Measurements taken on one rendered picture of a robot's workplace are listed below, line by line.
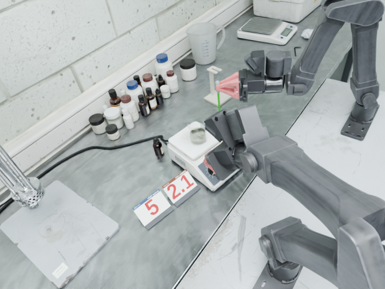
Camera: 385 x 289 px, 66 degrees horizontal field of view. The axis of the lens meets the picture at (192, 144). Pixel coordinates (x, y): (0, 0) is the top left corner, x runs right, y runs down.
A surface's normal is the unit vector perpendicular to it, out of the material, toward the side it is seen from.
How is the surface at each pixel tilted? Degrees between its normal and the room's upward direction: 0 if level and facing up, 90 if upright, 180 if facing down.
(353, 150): 0
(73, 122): 90
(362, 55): 91
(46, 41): 90
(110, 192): 0
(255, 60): 90
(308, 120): 0
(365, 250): 47
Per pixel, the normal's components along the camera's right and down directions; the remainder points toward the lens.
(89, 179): -0.11, -0.71
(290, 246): -0.91, 0.26
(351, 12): -0.11, 0.70
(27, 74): 0.80, 0.36
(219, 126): 0.44, -0.10
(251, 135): 0.19, -0.01
